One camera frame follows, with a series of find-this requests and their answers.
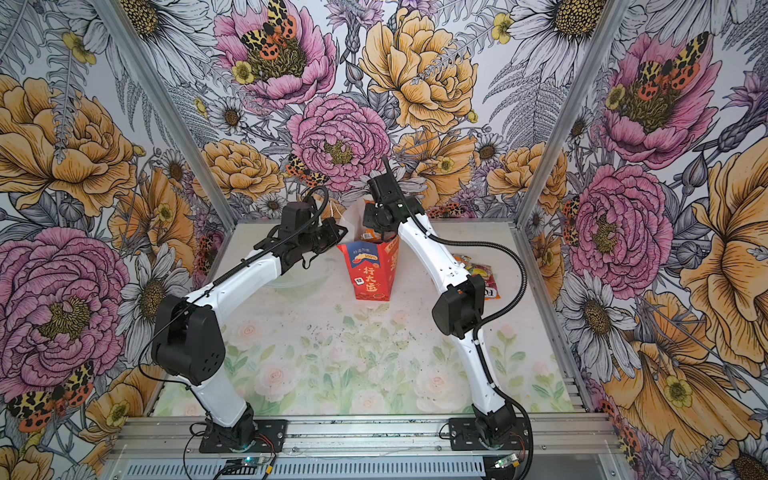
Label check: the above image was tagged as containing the aluminium front rail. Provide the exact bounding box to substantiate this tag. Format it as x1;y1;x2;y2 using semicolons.
108;412;620;460

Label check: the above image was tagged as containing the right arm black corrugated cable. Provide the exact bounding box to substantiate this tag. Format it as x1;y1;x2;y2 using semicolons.
382;157;535;480

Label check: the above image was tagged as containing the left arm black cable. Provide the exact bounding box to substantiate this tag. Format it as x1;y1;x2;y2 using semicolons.
136;184;331;391

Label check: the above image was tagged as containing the white vented cable duct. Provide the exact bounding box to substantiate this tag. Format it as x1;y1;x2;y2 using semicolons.
112;456;486;479

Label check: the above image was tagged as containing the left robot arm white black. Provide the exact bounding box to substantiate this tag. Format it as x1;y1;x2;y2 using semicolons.
150;217;348;453

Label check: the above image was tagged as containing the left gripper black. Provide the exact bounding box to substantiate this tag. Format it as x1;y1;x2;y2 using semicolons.
299;217;348;254

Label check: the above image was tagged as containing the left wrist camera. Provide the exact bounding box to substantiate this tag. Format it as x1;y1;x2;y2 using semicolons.
278;202;314;239

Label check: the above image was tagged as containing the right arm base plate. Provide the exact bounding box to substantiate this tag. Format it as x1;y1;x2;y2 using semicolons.
446;417;532;452

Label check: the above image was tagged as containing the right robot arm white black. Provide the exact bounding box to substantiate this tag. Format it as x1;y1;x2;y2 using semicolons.
363;173;517;448

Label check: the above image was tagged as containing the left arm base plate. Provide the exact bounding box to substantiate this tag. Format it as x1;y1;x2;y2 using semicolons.
199;419;288;454

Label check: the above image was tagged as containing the red white paper bag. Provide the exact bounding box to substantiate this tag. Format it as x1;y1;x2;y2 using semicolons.
337;195;400;302

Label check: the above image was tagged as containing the orange snack packet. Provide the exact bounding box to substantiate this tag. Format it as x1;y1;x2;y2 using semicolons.
360;219;393;244
454;254;501;300

